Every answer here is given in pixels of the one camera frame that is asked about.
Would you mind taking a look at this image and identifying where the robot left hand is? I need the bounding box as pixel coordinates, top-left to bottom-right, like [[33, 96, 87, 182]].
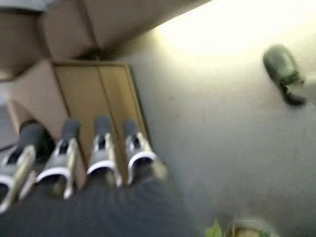
[[0, 117, 198, 237]]

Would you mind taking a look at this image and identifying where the green leafy plant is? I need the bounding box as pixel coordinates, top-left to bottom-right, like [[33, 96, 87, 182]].
[[205, 218, 275, 237]]

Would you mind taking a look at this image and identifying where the brown wooden nightstand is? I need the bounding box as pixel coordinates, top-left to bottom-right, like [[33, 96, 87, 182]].
[[7, 59, 152, 189]]

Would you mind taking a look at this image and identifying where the white mattress sheet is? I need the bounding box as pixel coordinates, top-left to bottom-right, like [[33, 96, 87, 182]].
[[0, 0, 49, 13]]

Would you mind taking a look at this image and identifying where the dark robot left foot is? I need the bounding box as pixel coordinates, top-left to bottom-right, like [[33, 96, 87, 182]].
[[262, 43, 307, 106]]

